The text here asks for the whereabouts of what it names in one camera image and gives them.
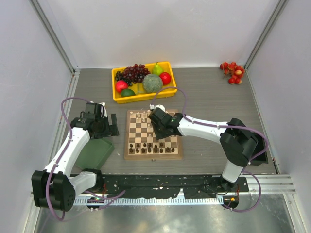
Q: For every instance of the red grape bunch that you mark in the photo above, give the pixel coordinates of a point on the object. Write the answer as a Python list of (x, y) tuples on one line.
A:
[(135, 74)]

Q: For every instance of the red apple right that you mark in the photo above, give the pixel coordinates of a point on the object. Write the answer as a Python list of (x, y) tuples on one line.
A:
[(166, 78)]

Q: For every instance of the green plastic tray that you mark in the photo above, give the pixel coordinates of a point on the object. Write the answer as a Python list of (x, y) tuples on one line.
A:
[(94, 154)]

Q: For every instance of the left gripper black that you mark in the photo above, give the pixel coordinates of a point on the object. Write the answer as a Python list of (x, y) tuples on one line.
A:
[(113, 124)]

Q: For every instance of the green melon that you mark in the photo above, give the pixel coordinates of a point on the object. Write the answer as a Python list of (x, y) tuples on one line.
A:
[(152, 83)]

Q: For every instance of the green lime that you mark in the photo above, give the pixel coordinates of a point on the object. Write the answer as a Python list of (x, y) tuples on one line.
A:
[(127, 93)]

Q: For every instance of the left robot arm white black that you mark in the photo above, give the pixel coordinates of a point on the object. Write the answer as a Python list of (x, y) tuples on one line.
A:
[(53, 187)]

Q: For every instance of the red apple left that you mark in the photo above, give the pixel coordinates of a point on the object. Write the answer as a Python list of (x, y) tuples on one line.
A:
[(121, 85)]

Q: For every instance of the yellow plastic fruit tray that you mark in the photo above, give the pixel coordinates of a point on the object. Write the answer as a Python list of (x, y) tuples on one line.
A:
[(166, 91)]

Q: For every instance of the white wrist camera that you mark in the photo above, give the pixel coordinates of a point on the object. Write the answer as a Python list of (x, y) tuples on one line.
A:
[(152, 107), (103, 110)]

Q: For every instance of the white cable duct strip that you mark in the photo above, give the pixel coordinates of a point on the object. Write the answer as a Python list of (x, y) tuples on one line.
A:
[(179, 200)]

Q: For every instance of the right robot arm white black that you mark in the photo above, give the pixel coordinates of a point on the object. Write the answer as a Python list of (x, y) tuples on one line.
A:
[(238, 143)]

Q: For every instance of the black grape bunch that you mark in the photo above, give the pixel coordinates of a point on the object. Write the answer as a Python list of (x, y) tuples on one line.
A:
[(121, 77)]

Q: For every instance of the red apple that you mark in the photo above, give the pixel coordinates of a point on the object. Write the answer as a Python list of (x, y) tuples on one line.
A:
[(121, 85), (166, 78)]

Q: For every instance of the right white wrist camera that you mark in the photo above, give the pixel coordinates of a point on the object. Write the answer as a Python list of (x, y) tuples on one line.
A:
[(152, 107)]

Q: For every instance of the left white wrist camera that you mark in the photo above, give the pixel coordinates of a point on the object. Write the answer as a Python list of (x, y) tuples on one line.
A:
[(103, 110)]

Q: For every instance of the red cherry cluster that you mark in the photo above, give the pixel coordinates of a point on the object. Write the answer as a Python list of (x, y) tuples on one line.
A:
[(233, 71)]

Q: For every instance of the wooden chess board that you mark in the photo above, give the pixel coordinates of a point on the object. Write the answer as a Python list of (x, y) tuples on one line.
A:
[(169, 148)]

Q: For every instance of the green pear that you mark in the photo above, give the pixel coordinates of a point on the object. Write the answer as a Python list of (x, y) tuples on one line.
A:
[(157, 69)]

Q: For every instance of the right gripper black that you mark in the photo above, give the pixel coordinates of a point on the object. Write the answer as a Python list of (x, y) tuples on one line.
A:
[(156, 122)]

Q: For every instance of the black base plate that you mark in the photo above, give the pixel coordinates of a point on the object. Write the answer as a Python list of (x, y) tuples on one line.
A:
[(168, 186)]

